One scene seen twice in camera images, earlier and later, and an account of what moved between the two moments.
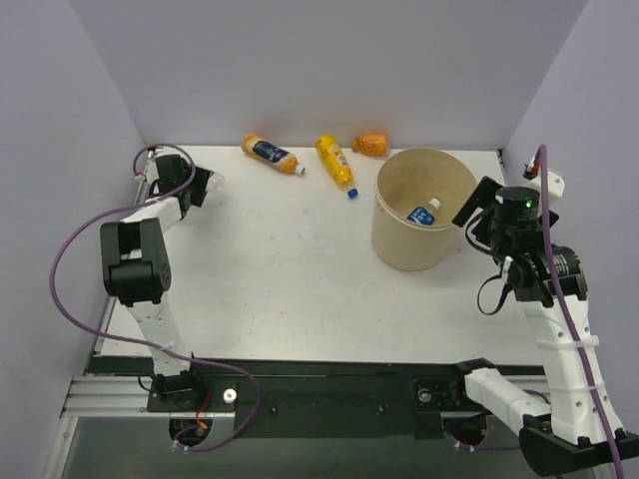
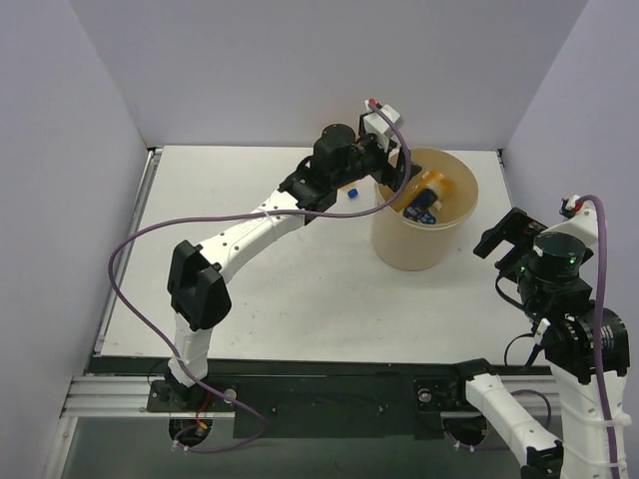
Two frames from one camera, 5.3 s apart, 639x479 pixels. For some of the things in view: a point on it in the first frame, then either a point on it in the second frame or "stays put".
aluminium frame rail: [108, 396] stays put
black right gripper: [479, 201] → [506, 236]
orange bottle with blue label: [272, 154] → [426, 192]
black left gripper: [201, 186] → [394, 170]
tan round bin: [408, 180] stays put
